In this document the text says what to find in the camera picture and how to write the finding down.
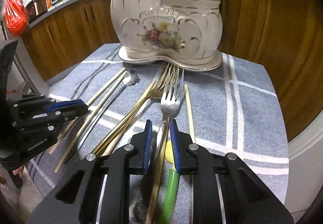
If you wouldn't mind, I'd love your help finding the silver flower spoon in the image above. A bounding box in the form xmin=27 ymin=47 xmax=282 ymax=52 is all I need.
xmin=64 ymin=69 xmax=139 ymax=164

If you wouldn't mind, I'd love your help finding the silver fork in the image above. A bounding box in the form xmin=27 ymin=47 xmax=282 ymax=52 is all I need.
xmin=145 ymin=65 xmax=184 ymax=224

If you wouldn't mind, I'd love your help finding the wooden lower cabinets left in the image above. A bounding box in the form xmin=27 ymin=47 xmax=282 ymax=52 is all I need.
xmin=21 ymin=0 xmax=119 ymax=81

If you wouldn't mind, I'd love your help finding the gold fork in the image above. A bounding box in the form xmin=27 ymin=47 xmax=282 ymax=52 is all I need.
xmin=91 ymin=62 xmax=175 ymax=156
xmin=101 ymin=64 xmax=180 ymax=157

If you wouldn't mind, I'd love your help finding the steel rice cooker pot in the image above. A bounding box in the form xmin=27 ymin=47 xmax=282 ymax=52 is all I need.
xmin=26 ymin=0 xmax=48 ymax=23

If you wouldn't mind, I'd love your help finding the red plastic bag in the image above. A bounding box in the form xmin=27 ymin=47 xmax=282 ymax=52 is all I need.
xmin=4 ymin=0 xmax=28 ymax=36

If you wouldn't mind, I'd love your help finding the cream ceramic utensil holder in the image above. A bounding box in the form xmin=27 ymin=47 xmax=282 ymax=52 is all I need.
xmin=110 ymin=0 xmax=223 ymax=72

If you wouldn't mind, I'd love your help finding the wooden cabinet door right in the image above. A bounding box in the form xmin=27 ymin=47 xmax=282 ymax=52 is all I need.
xmin=219 ymin=0 xmax=322 ymax=140

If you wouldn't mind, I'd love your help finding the yellow green handled spoon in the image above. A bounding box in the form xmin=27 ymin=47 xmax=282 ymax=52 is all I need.
xmin=158 ymin=140 xmax=180 ymax=224

